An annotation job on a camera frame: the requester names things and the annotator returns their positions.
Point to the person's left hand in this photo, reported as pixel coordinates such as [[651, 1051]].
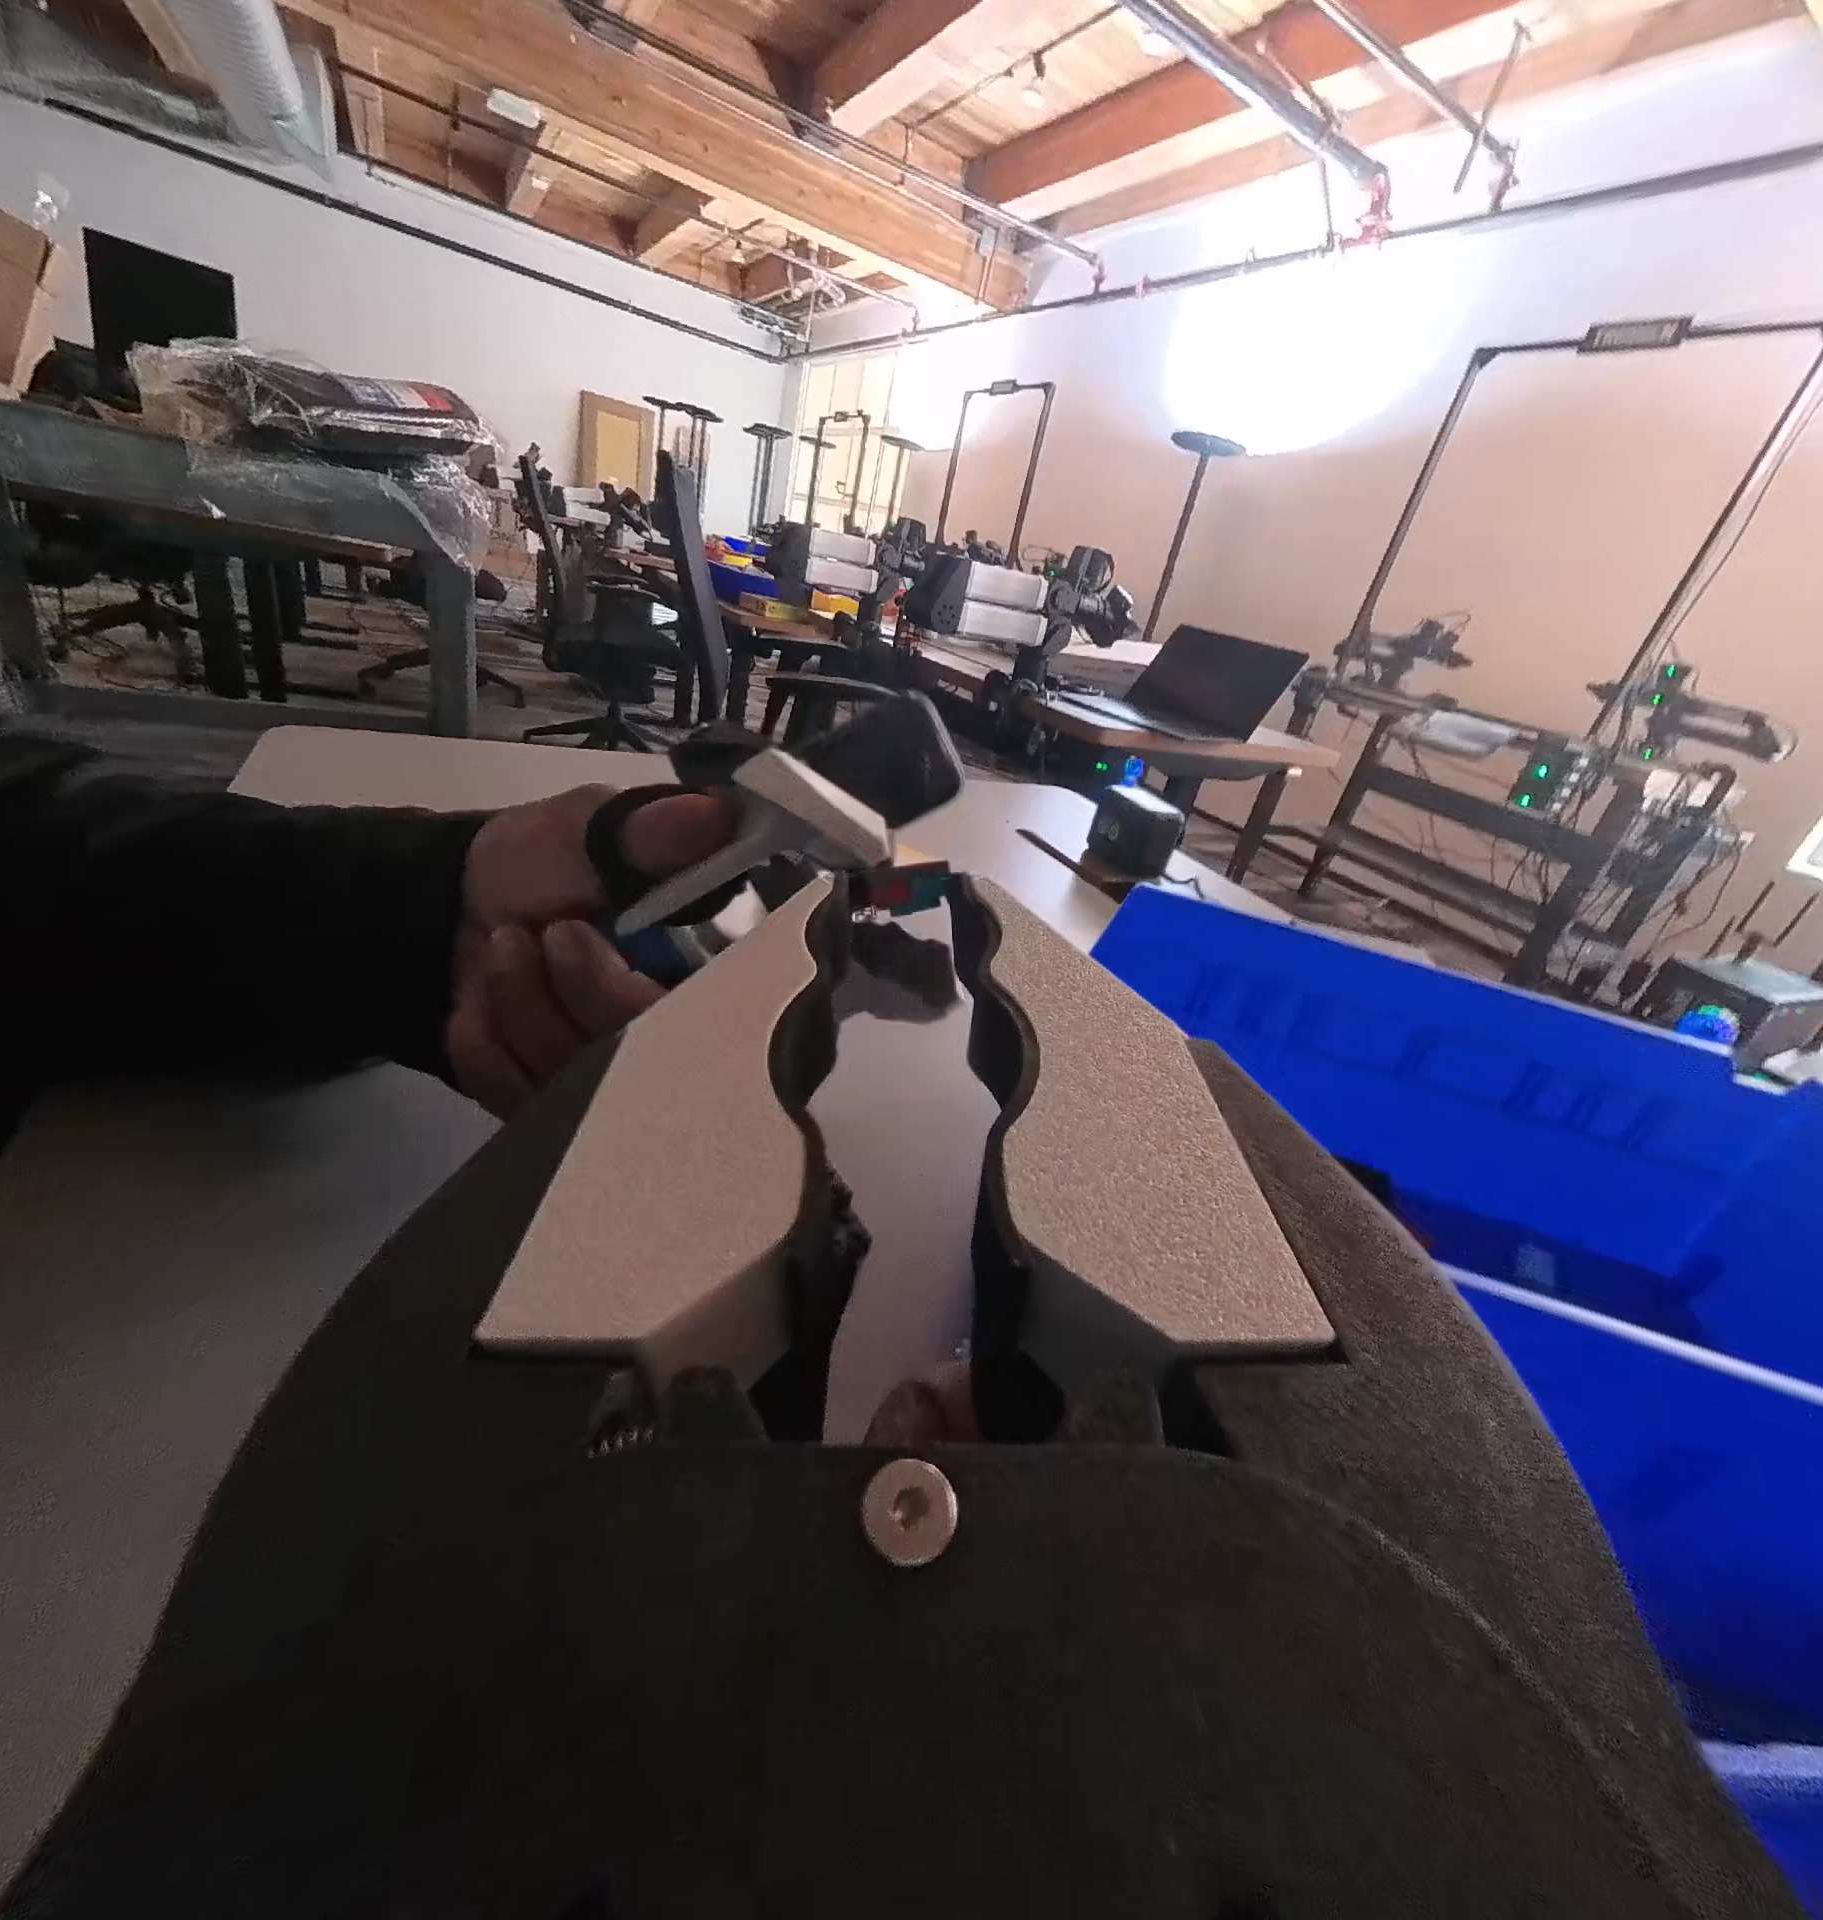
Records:
[[529, 960]]

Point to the grey desk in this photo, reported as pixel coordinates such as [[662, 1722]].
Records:
[[176, 1350]]

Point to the black router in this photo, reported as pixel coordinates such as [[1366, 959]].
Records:
[[1759, 1006]]

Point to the small black robot arm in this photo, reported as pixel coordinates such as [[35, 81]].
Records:
[[1690, 712], [1400, 653]]

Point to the black office chair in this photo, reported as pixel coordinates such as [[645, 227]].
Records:
[[686, 570], [590, 616]]

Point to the black floor lamp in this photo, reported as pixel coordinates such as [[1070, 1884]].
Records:
[[1210, 443]]

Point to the plastic wrapped black bundle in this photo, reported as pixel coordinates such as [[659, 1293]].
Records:
[[341, 397]]

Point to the white robot base unit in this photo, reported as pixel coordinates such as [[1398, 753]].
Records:
[[829, 557], [986, 601]]

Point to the grey metal table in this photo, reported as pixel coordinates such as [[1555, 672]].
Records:
[[252, 496]]

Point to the black metal frame rig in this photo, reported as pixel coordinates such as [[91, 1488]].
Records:
[[1632, 332]]

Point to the small black device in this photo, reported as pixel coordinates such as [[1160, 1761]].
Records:
[[1137, 832]]

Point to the wooden framed board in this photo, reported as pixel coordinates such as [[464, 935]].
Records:
[[615, 443]]

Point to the large black robot arm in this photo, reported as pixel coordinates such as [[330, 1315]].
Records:
[[1085, 593]]

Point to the person's right hand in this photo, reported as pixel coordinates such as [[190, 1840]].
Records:
[[919, 1410]]

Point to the person's left forearm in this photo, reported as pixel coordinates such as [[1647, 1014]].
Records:
[[176, 901]]

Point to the black monitor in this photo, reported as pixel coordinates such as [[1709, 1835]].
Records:
[[162, 301]]

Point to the robot station table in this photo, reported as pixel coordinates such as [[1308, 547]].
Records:
[[1525, 840]]

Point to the silver air duct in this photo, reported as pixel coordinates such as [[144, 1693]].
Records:
[[237, 60]]

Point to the black laptop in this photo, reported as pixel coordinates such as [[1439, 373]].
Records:
[[1211, 682]]

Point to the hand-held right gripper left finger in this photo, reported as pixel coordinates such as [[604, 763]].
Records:
[[641, 1201]]

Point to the blue plastic bin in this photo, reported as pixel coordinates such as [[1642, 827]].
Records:
[[1451, 1051], [1677, 1501], [1796, 1830]]

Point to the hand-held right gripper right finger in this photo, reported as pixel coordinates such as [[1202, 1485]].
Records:
[[1167, 1201]]

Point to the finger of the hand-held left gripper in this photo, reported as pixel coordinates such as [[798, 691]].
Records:
[[815, 810]]

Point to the red and teal brick assembly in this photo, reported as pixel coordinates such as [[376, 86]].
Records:
[[905, 888]]

